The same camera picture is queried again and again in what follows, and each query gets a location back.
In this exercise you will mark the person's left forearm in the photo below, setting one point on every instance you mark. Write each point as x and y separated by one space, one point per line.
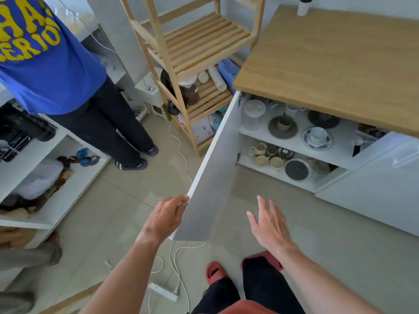
126 277

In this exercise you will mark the white lidded plastic container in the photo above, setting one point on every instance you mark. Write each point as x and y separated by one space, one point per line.
253 114

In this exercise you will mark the white plastic bag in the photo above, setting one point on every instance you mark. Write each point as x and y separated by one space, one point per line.
39 179

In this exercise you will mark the person's black trousers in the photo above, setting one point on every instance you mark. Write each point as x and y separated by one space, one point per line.
265 287

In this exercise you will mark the grey cup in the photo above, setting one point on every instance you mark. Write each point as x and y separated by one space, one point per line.
285 122

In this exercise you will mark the small plant in white pot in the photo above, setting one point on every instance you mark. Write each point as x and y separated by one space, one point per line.
304 6

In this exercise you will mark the black bag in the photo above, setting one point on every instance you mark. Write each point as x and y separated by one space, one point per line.
167 81

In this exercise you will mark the white paper roll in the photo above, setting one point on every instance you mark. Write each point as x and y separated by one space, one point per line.
217 78

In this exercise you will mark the dark metal teapot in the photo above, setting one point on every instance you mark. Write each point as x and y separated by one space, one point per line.
286 154

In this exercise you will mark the person's right forearm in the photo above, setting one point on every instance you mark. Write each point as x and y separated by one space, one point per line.
320 284

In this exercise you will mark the person's red shirt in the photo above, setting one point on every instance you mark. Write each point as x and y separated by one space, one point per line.
248 308

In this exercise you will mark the person's left fingers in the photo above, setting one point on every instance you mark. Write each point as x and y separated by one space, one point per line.
175 201

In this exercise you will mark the black round plate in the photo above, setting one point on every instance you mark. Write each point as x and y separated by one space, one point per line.
297 170

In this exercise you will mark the person's right middle finger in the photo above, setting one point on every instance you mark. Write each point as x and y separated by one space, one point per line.
273 209

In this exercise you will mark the stack of pale plates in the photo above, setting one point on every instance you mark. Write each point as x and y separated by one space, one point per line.
321 166

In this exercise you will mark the white power strip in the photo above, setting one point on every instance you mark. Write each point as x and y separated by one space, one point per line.
162 291

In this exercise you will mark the person's right hand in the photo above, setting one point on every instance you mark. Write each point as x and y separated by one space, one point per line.
271 230

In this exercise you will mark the wooden slatted shelf rack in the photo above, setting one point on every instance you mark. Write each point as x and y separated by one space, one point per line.
199 39

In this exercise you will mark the person's right red slipper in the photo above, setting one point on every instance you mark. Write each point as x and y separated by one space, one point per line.
262 256

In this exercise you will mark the person's left red slipper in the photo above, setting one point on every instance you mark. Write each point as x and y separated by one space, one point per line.
214 271

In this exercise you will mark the white teacup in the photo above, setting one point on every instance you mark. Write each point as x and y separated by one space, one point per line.
318 134

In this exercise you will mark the dark bowl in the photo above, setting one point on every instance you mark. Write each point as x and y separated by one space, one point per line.
322 120

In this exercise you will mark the blue patterned saucer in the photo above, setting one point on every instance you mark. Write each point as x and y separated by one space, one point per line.
307 142

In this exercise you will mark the person's left hand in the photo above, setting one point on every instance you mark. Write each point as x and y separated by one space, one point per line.
162 220

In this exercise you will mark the person's right thumb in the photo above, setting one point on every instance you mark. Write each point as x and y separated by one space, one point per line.
252 220

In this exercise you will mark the small white cup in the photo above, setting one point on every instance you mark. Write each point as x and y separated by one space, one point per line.
203 77

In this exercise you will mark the glossy white cabinet door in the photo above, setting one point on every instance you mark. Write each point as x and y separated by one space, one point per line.
376 183

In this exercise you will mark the white cardboard box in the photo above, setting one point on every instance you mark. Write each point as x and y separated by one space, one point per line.
203 130

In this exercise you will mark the white mug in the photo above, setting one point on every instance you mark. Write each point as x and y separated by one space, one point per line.
294 110

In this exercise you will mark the person's red slipper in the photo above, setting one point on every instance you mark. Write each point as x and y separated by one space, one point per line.
262 256
214 271

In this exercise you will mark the black appliance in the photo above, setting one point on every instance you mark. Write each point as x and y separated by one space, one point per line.
29 125

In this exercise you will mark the dark cup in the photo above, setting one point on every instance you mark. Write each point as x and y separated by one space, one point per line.
271 150

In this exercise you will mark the white cabinet with wooden top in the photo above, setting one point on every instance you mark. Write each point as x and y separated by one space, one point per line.
327 62

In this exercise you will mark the blue plastic box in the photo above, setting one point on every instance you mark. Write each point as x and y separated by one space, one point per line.
227 71

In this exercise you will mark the jar with brown contents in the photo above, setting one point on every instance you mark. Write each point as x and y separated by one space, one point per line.
190 93

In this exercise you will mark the white open shelf unit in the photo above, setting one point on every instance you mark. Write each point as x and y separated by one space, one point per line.
65 192

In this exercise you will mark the blue headphones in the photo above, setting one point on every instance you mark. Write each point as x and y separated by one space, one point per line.
85 157

